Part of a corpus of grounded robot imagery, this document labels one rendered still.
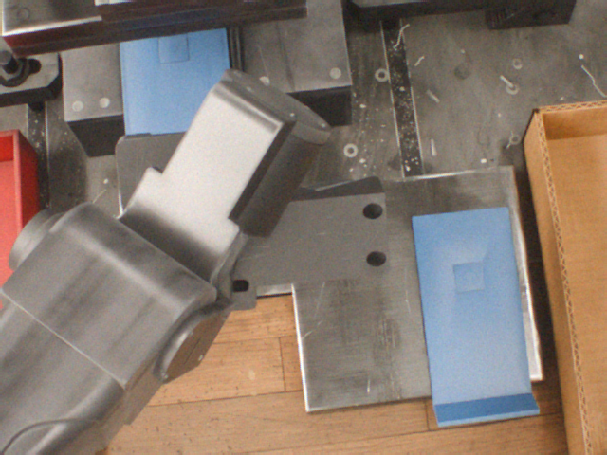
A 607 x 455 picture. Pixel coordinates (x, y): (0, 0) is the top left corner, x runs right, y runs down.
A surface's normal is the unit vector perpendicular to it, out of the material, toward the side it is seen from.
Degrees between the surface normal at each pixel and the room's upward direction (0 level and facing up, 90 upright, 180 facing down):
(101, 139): 90
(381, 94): 0
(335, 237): 31
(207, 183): 24
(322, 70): 0
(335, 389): 0
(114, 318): 14
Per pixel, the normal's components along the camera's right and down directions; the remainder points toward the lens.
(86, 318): 0.10, -0.44
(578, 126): 0.11, 0.96
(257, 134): -0.27, 0.09
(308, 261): 0.04, 0.27
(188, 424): -0.04, -0.25
